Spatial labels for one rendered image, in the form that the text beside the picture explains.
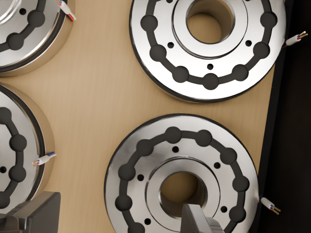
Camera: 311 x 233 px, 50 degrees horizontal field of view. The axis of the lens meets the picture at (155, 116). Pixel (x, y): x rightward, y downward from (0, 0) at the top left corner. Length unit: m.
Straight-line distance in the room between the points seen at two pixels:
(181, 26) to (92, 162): 0.12
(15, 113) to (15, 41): 0.05
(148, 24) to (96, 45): 0.05
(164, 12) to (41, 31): 0.08
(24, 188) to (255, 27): 0.18
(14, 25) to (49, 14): 0.02
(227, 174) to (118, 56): 0.11
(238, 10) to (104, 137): 0.13
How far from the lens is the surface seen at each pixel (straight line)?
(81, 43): 0.26
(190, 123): 0.22
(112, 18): 0.26
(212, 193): 0.22
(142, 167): 0.22
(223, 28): 0.25
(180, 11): 0.22
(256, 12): 0.23
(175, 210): 0.24
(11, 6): 0.24
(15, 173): 0.24
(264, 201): 0.23
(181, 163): 0.21
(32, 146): 0.23
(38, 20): 0.24
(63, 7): 0.22
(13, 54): 0.23
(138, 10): 0.22
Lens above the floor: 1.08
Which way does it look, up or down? 89 degrees down
